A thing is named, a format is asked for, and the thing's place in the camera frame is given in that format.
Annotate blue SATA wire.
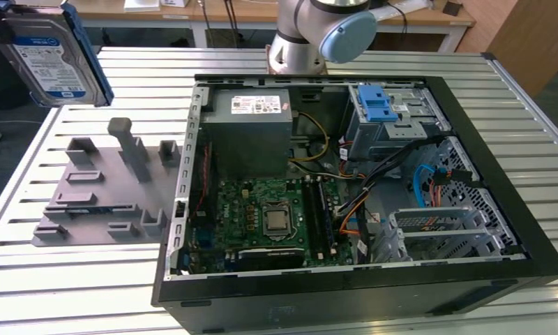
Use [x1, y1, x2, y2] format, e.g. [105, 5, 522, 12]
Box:
[412, 164, 441, 210]

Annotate multicolour power wire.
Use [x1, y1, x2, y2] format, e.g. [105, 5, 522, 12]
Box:
[428, 167, 482, 210]

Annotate hard disk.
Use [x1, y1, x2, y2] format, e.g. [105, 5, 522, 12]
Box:
[0, 0, 116, 107]

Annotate metal disk bay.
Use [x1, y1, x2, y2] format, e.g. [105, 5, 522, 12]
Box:
[381, 205, 517, 262]

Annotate grey power supply unit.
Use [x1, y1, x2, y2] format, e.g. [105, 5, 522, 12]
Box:
[198, 87, 293, 179]

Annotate black CPU socket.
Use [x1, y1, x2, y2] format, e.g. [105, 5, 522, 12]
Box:
[257, 199, 297, 242]

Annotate green motherboard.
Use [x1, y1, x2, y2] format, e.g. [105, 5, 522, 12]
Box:
[185, 176, 354, 273]

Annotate silver CPU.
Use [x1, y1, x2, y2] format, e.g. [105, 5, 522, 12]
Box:
[264, 209, 292, 235]

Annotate RAM stick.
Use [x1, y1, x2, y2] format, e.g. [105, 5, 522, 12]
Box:
[316, 178, 340, 258]

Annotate black graphics card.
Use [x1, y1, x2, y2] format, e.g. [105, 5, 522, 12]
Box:
[236, 246, 306, 270]

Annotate blue plastic drive latch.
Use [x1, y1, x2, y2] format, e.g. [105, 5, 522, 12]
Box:
[358, 85, 400, 123]

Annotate metal optical drive cage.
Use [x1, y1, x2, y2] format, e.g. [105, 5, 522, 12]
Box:
[346, 83, 452, 161]

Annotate black PC case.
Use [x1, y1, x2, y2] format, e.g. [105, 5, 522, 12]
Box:
[150, 73, 558, 335]

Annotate grey parts rack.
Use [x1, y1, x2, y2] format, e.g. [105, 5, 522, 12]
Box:
[31, 117, 186, 248]

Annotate wooden desk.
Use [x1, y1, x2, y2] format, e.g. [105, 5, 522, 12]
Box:
[0, 0, 477, 50]

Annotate black office chair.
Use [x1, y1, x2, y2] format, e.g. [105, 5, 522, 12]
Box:
[0, 26, 36, 111]

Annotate yellow wires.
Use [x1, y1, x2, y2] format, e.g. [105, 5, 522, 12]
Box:
[288, 111, 332, 162]

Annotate thin red wire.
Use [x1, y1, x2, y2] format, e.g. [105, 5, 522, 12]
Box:
[196, 142, 213, 217]

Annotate black cable bundle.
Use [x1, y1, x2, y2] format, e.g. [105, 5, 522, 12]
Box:
[337, 137, 448, 217]

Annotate orange wire bundle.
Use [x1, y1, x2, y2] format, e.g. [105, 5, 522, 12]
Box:
[337, 204, 378, 241]

